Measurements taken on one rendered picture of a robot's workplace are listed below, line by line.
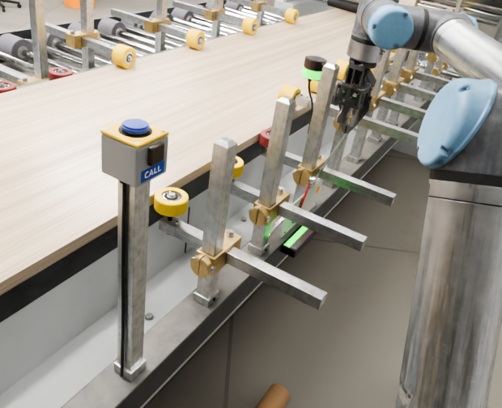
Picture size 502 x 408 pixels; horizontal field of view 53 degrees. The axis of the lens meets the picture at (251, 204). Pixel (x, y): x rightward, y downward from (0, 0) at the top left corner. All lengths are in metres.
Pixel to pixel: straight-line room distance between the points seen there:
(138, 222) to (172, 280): 0.59
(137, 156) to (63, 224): 0.42
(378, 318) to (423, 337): 1.69
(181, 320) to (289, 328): 1.07
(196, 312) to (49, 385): 0.34
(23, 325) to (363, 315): 1.61
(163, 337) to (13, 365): 0.30
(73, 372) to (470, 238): 0.85
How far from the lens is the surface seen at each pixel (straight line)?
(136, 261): 0.86
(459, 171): 0.65
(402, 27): 1.18
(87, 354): 1.21
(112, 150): 0.74
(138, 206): 0.79
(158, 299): 1.33
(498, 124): 0.65
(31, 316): 1.10
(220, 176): 1.00
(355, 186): 1.49
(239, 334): 2.11
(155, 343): 1.12
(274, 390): 1.87
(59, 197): 1.19
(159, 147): 0.73
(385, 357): 2.22
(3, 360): 1.12
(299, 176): 1.47
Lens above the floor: 1.54
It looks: 32 degrees down
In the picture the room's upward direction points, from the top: 10 degrees clockwise
